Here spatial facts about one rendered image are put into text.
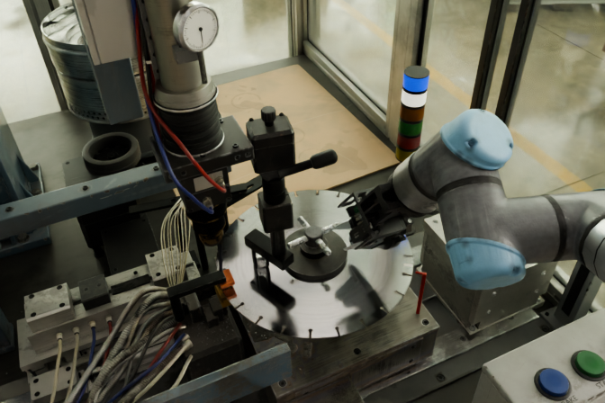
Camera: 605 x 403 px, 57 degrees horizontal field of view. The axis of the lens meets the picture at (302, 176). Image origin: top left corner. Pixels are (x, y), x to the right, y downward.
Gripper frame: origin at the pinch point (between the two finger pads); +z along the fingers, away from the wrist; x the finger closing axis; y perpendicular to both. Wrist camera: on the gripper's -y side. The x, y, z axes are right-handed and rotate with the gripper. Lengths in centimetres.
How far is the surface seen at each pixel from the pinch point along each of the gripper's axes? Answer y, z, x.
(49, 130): 33, 77, -70
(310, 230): 6.9, 1.8, -3.6
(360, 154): -35, 36, -29
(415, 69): -18.1, -10.6, -24.4
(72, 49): 30, 32, -64
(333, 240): 1.8, 4.5, -1.7
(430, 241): -20.6, 7.9, 2.6
